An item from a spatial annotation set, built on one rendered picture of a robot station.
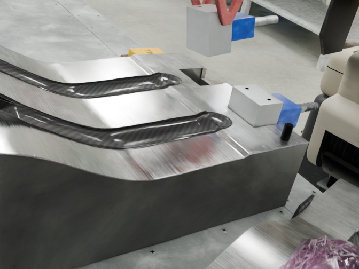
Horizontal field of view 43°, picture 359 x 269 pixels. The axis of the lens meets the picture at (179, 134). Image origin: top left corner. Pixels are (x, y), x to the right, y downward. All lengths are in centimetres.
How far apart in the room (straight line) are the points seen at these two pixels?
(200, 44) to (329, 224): 27
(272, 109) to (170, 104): 12
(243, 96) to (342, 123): 40
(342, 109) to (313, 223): 46
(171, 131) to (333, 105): 48
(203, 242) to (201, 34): 25
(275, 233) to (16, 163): 20
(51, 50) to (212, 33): 39
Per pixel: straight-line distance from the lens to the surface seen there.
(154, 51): 82
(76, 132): 43
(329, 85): 122
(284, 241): 35
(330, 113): 89
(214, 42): 57
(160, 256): 44
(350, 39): 386
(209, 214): 47
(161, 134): 47
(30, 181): 34
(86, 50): 88
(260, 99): 51
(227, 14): 56
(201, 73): 64
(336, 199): 50
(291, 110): 54
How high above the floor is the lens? 111
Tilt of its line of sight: 29 degrees down
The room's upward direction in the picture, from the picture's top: 12 degrees clockwise
